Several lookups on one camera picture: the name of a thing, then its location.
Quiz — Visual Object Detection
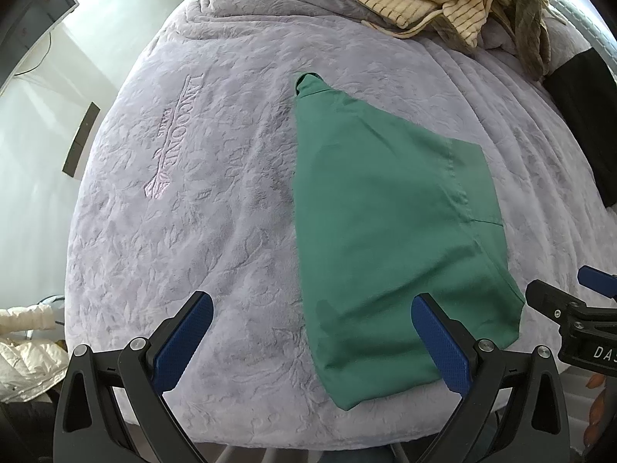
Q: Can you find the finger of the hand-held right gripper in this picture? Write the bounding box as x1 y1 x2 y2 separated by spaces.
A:
577 265 617 300
525 279 588 325

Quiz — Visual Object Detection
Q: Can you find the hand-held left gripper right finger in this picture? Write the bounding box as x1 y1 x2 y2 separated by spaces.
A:
411 292 573 463

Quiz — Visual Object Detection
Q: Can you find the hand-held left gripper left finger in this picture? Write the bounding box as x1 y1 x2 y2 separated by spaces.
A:
53 291 215 463

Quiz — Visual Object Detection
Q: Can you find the green work jacket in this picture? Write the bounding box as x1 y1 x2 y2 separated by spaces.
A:
294 71 526 412

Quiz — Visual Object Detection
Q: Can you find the person's right hand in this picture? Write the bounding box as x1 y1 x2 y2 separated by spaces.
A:
584 372 617 447

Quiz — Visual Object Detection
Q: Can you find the purple embossed blanket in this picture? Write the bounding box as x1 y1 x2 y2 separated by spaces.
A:
64 0 617 449

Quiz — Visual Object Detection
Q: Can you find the black cloth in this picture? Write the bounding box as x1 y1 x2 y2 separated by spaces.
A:
544 51 617 209

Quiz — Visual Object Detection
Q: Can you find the white puffer jacket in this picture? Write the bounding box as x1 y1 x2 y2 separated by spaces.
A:
0 303 71 403

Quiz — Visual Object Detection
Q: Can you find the olive brown cloth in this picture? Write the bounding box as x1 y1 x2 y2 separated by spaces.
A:
246 0 554 79

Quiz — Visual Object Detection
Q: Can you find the white padded headboard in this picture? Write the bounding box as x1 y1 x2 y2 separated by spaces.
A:
546 0 610 61

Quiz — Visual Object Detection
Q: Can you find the dark wall panel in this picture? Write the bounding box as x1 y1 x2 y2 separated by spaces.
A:
62 102 100 177

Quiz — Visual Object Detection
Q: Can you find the thin black cable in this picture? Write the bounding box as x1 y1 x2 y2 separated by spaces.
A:
13 33 53 78

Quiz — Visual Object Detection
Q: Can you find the wall monitor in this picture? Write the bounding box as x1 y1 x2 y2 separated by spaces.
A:
0 0 80 93

